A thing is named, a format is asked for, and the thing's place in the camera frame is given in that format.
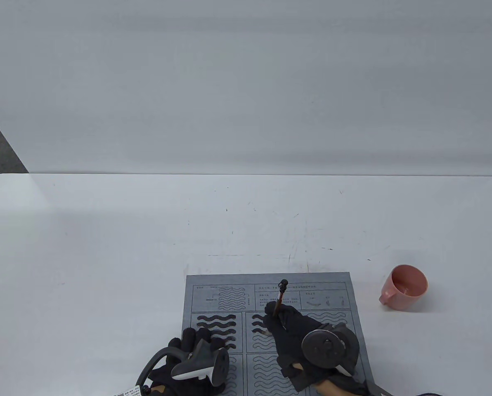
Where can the pink cup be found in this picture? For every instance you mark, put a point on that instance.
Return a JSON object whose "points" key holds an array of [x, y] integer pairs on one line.
{"points": [[407, 288]]}

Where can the black right wrist controller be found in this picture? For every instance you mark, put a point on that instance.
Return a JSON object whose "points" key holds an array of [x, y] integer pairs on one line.
{"points": [[324, 348]]}

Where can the white printed label tag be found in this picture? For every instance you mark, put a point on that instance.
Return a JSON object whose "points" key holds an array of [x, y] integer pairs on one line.
{"points": [[129, 392]]}

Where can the grey white left wrist controller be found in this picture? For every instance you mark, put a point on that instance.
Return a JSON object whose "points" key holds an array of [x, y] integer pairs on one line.
{"points": [[204, 363]]}

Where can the person's right forearm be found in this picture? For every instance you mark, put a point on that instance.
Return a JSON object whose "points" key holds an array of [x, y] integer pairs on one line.
{"points": [[328, 388]]}

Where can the white backdrop board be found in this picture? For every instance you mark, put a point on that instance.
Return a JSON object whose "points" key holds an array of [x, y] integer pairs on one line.
{"points": [[246, 82]]}

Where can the person's right hand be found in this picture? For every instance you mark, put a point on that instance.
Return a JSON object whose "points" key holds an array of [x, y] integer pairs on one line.
{"points": [[289, 338]]}

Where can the brown black Chinese brush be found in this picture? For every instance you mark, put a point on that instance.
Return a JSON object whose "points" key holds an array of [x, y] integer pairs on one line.
{"points": [[280, 297]]}

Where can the grey water writing practice cloth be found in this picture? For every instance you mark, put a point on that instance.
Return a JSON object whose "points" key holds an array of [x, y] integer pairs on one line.
{"points": [[221, 288]]}

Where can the person's left forearm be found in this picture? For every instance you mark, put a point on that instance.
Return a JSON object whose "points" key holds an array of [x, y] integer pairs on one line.
{"points": [[159, 389]]}

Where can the person's left hand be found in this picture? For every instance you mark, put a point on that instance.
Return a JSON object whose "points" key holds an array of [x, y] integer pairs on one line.
{"points": [[188, 336]]}

